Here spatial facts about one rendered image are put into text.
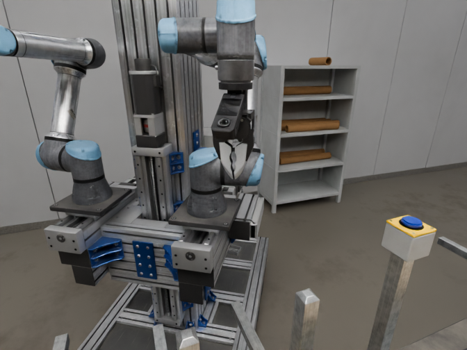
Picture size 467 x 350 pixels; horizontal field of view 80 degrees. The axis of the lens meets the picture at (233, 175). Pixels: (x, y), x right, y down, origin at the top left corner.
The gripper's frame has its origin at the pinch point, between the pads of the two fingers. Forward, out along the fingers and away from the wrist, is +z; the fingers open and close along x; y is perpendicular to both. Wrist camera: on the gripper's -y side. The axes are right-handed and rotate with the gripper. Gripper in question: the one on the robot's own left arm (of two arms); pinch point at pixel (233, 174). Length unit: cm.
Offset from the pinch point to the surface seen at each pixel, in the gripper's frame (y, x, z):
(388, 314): 0, -39, 34
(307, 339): -13.3, -18.9, 30.9
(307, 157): 257, -32, 76
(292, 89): 256, -9, 1
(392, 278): 1.3, -38.4, 23.9
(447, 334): 24, -69, 62
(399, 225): 1.5, -37.0, 9.5
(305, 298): -13.1, -17.5, 20.1
